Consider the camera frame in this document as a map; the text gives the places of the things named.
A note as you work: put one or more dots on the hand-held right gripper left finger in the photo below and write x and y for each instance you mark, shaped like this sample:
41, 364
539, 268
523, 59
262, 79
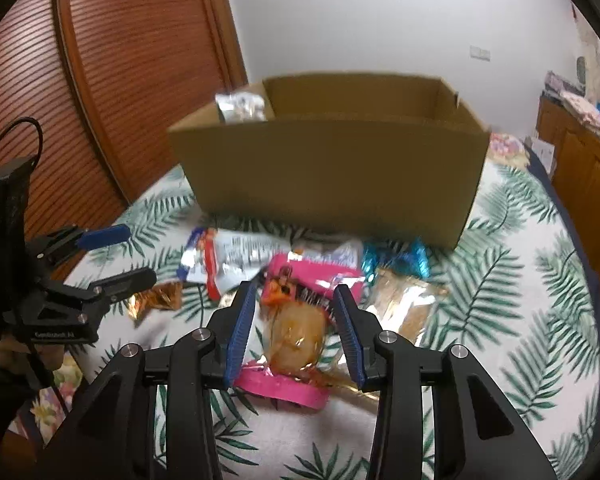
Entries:
240, 332

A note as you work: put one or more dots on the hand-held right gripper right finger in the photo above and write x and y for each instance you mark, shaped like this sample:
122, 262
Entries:
351, 342

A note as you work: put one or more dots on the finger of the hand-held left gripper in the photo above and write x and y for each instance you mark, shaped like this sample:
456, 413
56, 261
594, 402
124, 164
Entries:
105, 236
125, 282

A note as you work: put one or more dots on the small orange snack packet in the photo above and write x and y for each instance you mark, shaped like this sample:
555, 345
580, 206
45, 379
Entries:
155, 301

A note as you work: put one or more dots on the pink snack packet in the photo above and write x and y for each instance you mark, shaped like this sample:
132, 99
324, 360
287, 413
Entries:
292, 330

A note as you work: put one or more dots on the clear golden snack packet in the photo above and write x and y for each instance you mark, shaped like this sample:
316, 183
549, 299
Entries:
407, 305

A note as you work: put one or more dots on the white red blue snack packet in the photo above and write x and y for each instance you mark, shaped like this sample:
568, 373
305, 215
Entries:
230, 255

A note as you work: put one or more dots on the teal blue snack packet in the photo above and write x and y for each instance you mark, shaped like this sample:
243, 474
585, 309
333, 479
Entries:
400, 260

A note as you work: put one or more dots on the brown cardboard box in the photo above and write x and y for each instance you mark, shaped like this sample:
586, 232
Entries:
330, 185

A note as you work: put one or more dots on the person's left hand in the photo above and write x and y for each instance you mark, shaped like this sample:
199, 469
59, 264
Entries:
10, 356

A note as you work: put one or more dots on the ribbed wooden wardrobe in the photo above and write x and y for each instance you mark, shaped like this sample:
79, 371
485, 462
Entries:
130, 60

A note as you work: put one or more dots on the silver white snack packet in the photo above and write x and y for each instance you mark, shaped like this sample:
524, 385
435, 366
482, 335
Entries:
240, 105

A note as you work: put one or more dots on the dark blue bed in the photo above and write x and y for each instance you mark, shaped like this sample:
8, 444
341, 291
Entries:
550, 180

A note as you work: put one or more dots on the white paper box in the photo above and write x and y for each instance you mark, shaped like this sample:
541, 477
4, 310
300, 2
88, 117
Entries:
544, 152

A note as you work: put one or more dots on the wooden cabinet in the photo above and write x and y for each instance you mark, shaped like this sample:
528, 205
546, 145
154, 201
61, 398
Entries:
585, 175

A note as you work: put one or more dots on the pile of folded fabrics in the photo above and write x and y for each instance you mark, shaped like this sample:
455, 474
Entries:
585, 110

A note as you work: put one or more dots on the white wall socket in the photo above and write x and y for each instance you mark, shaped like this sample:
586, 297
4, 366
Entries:
479, 53

